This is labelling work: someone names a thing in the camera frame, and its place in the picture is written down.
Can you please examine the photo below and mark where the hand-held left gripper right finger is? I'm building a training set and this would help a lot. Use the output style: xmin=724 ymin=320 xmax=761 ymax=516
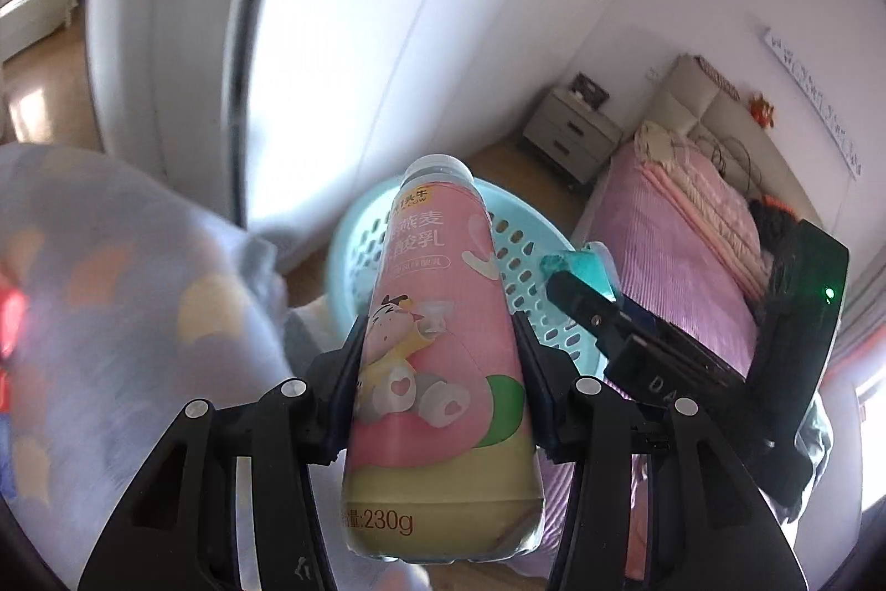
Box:
xmin=511 ymin=312 xmax=811 ymax=591

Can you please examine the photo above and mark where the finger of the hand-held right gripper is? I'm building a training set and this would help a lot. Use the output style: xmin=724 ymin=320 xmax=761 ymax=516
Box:
xmin=547 ymin=271 xmax=627 ymax=335

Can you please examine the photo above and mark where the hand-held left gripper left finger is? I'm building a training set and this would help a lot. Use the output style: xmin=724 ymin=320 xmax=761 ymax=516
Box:
xmin=78 ymin=314 xmax=368 ymax=591

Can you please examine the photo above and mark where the green plastic packet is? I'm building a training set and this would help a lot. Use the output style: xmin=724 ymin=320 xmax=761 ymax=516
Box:
xmin=540 ymin=241 xmax=617 ymax=301

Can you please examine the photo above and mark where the teal plastic basket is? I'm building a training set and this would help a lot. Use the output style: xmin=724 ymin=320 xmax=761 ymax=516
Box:
xmin=325 ymin=176 xmax=614 ymax=377

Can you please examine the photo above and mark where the pink yogurt drink bottle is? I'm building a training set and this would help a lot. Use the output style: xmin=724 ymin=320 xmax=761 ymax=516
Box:
xmin=342 ymin=153 xmax=548 ymax=564

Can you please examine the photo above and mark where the pink striped bed sheet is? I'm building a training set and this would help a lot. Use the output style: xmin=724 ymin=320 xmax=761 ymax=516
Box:
xmin=533 ymin=144 xmax=780 ymax=537

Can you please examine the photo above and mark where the dark cloth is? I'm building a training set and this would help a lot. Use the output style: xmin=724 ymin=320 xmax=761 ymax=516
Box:
xmin=746 ymin=198 xmax=797 ymax=260

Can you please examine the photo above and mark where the pink folded quilt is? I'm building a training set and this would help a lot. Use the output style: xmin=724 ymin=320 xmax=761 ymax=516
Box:
xmin=640 ymin=158 xmax=769 ymax=294

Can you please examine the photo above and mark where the grey nightstand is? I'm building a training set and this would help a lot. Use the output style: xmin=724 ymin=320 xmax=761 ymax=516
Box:
xmin=522 ymin=87 xmax=624 ymax=192

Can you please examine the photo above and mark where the cream cloth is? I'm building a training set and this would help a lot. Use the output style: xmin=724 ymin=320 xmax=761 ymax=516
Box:
xmin=637 ymin=121 xmax=693 ymax=163

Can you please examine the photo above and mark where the beige padded headboard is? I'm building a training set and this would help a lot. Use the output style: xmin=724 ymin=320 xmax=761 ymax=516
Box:
xmin=647 ymin=54 xmax=825 ymax=225

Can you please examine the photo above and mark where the white wardrobe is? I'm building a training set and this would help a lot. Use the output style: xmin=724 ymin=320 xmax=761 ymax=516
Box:
xmin=360 ymin=0 xmax=693 ymax=191

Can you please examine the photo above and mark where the white sliding door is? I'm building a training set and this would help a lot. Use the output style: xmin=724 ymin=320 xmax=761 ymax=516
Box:
xmin=86 ymin=0 xmax=478 ymax=232

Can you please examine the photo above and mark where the white bed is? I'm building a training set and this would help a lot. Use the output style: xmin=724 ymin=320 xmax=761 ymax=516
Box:
xmin=0 ymin=0 xmax=77 ymax=62

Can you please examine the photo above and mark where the black cable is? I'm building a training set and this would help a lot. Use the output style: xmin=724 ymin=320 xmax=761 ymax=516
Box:
xmin=692 ymin=124 xmax=763 ymax=197

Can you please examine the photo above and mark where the small picture frame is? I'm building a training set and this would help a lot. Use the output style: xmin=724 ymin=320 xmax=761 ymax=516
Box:
xmin=568 ymin=73 xmax=610 ymax=107

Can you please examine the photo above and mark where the white wall banner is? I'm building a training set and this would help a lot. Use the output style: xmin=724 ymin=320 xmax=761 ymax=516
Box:
xmin=761 ymin=29 xmax=863 ymax=177

